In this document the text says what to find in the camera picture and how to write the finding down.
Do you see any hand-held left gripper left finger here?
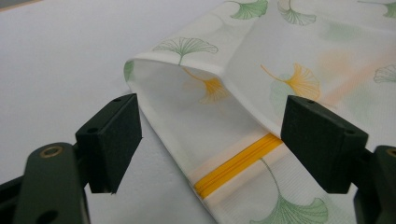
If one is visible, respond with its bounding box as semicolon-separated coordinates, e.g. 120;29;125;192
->
75;92;143;195

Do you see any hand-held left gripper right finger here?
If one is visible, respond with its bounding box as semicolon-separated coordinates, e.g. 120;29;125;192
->
280;94;369;195

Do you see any white leaf-print mesh laundry bag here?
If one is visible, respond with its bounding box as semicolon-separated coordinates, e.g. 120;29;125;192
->
123;0;396;224

